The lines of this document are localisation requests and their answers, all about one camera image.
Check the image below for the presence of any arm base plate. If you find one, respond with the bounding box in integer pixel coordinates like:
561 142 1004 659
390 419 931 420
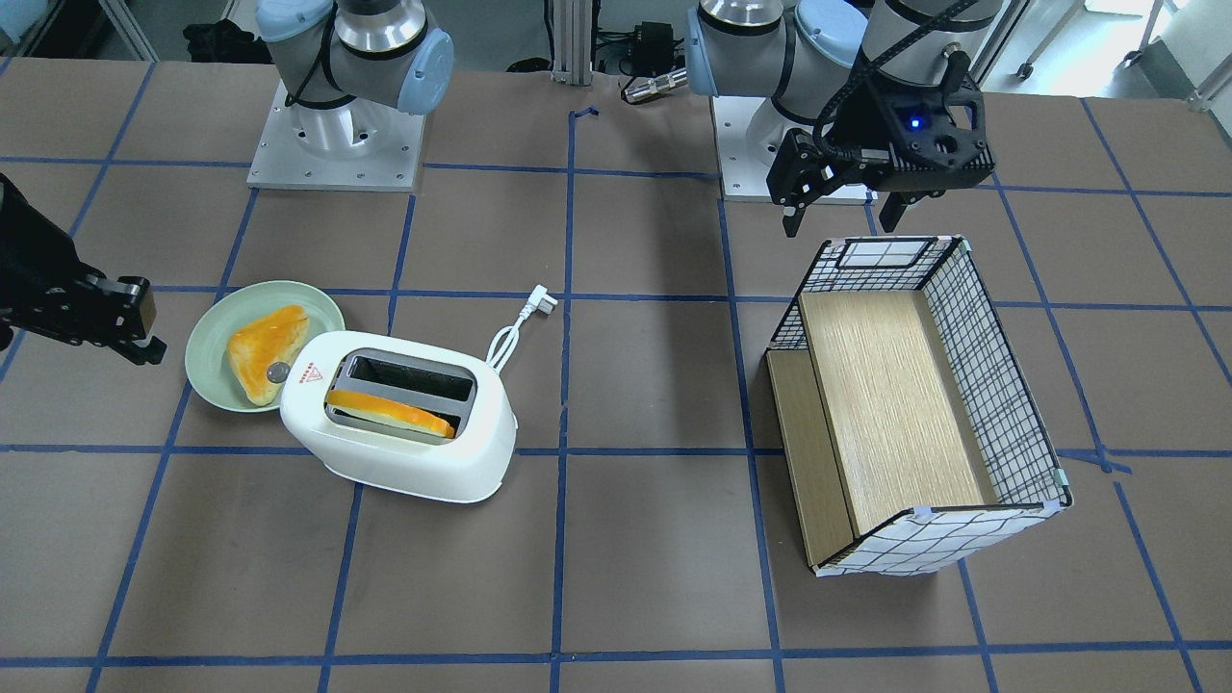
246 84 428 194
710 96 877 205

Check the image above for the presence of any light wooden board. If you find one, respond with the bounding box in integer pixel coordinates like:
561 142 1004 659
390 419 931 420
766 291 995 576

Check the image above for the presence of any toast slice on plate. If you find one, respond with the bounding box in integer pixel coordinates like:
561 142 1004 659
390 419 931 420
227 305 310 404

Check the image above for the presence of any wire grid fabric basket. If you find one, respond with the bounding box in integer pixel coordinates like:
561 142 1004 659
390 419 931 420
766 236 1073 578

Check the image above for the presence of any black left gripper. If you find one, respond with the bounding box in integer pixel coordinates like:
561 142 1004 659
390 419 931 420
768 74 997 238

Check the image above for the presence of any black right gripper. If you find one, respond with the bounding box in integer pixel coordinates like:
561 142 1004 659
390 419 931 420
1 175 168 367

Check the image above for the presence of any white two-slot toaster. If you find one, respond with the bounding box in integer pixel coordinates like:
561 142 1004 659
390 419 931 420
280 332 517 503

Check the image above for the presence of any toast slice in toaster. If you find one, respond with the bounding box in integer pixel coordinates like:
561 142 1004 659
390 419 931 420
325 390 456 439

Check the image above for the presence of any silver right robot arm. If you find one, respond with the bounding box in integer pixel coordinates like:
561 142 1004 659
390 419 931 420
2 1 456 365

